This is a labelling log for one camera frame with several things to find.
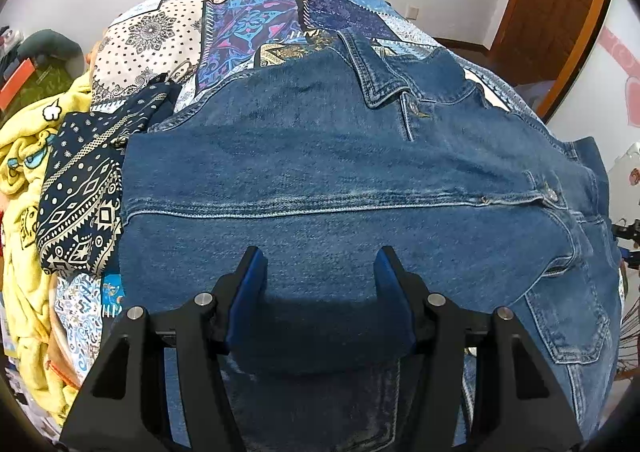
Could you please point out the white wall switch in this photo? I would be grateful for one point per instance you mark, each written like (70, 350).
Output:
(413, 13)

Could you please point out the patchwork patterned bed sheet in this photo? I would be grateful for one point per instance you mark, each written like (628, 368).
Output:
(250, 32)

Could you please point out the orange box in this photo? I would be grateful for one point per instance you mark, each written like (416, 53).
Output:
(14, 82)

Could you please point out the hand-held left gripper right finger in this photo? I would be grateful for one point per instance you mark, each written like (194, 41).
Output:
(395, 302)

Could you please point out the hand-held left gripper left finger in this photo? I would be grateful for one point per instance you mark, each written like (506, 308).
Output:
(247, 302)

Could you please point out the yellow cartoon blanket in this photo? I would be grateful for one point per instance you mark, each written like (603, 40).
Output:
(25, 172)

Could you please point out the white wardrobe with pink print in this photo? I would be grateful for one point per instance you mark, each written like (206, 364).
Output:
(615, 72)

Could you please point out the white plastic object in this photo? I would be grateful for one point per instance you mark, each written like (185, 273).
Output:
(631, 167)

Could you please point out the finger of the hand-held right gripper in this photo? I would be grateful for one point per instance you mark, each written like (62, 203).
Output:
(629, 232)

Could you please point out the blue denim jacket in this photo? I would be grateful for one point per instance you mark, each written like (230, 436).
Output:
(325, 172)

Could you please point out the navy patterned cloth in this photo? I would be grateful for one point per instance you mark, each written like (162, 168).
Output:
(80, 192)

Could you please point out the dark green pillow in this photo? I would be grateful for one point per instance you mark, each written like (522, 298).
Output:
(50, 47)

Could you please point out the brown wooden door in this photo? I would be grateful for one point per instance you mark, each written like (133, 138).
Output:
(545, 7)

